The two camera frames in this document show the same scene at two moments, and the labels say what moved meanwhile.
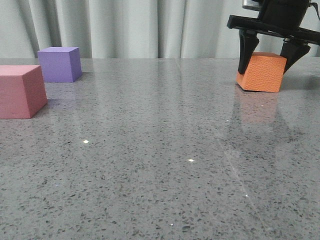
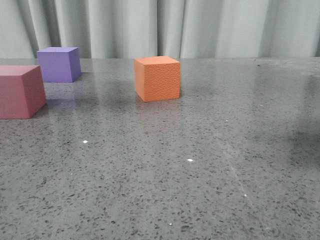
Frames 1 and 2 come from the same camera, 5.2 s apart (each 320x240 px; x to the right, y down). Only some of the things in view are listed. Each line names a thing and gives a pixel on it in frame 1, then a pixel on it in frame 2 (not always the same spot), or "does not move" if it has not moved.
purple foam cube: [60, 64] does not move
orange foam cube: [264, 72] -> [157, 78]
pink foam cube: [22, 92] does not move
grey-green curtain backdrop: [128, 29] does not move
